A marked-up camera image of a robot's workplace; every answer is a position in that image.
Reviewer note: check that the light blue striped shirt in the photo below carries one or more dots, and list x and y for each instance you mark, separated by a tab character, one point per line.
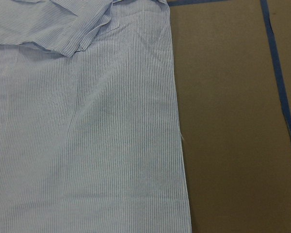
89	129

